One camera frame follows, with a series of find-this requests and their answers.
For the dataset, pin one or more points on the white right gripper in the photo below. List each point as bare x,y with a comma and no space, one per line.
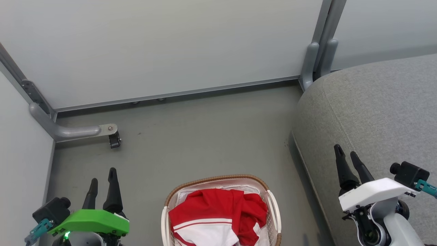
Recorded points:
372,193

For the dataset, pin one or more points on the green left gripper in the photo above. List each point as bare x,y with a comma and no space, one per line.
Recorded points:
92,220

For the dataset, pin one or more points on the red and white shirt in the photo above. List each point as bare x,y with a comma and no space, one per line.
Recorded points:
211,208

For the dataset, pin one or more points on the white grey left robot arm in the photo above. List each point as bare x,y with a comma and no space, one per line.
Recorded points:
85,240

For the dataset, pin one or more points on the grey fabric sofa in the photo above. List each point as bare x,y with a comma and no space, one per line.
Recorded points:
375,112

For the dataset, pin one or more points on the black caster wheel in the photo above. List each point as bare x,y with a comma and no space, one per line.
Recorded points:
115,140

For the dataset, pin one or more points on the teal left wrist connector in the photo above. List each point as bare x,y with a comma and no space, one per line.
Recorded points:
37,230

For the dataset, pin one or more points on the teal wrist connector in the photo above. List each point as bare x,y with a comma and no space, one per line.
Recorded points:
37,230
426,187

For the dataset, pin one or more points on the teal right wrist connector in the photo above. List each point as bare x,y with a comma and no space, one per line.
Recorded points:
426,187

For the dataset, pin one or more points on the white laundry basket brown rim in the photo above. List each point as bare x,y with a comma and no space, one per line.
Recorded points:
273,208

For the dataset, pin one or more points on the grey partition support foot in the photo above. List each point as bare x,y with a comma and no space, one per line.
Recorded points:
309,65
328,56

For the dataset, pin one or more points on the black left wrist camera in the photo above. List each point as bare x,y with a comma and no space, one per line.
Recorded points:
51,210

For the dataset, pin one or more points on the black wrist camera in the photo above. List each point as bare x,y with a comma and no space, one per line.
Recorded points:
51,210
409,174

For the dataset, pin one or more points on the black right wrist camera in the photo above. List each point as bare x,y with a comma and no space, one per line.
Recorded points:
409,174

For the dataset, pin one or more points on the grey metal hinge bracket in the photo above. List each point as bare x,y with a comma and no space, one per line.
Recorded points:
34,94

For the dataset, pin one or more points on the grey partition post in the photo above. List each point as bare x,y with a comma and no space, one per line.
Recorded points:
329,20

